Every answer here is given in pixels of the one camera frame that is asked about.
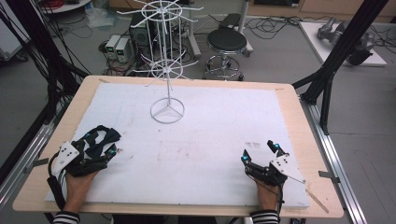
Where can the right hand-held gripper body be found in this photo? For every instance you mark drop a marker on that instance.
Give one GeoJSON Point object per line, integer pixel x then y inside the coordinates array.
{"type": "Point", "coordinates": [285, 166]}

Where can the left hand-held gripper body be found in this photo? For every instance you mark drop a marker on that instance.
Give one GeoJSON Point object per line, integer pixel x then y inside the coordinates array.
{"type": "Point", "coordinates": [64, 155]}

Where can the person's dark clothing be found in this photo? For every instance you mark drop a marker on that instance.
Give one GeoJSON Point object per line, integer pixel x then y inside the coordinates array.
{"type": "Point", "coordinates": [162, 220]}

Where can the wooden cabinet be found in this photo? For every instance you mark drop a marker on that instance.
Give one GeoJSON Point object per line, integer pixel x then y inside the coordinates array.
{"type": "Point", "coordinates": [327, 7]}

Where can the person's left hand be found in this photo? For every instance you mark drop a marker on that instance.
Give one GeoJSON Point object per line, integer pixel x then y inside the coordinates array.
{"type": "Point", "coordinates": [76, 189]}

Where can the black computer tower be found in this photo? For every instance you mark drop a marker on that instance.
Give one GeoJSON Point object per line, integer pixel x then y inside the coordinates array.
{"type": "Point", "coordinates": [138, 34]}

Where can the round white table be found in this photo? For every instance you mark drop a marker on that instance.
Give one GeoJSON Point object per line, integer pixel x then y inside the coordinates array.
{"type": "Point", "coordinates": [68, 6]}

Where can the white foam mat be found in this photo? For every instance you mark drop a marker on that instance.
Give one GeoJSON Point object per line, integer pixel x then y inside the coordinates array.
{"type": "Point", "coordinates": [202, 140]}

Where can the thin wooden stick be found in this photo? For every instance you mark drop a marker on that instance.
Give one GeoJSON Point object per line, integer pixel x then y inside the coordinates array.
{"type": "Point", "coordinates": [317, 201]}

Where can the person's right hand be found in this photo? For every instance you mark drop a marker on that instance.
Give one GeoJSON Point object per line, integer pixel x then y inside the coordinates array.
{"type": "Point", "coordinates": [267, 196]}

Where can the grey power supply unit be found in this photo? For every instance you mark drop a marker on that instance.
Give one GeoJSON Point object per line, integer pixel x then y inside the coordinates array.
{"type": "Point", "coordinates": [122, 49]}
{"type": "Point", "coordinates": [112, 45]}

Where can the aluminium table rail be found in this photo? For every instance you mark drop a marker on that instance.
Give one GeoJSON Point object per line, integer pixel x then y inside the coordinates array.
{"type": "Point", "coordinates": [330, 155]}
{"type": "Point", "coordinates": [18, 183]}

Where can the white floor platform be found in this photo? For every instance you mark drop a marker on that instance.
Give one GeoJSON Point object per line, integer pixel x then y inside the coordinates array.
{"type": "Point", "coordinates": [314, 40]}

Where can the grey metal clip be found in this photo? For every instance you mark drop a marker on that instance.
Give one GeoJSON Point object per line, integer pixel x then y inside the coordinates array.
{"type": "Point", "coordinates": [36, 163]}
{"type": "Point", "coordinates": [328, 175]}

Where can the clear plastic bag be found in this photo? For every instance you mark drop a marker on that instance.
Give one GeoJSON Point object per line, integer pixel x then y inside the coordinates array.
{"type": "Point", "coordinates": [99, 17]}

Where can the black metal frame stand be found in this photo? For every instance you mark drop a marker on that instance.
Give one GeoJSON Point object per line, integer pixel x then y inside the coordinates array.
{"type": "Point", "coordinates": [342, 46]}
{"type": "Point", "coordinates": [28, 25]}

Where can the black round stool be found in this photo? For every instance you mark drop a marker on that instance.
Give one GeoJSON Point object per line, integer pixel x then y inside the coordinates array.
{"type": "Point", "coordinates": [226, 40]}

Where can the black flat device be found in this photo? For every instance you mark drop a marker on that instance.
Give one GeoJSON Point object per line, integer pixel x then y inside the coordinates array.
{"type": "Point", "coordinates": [230, 20]}

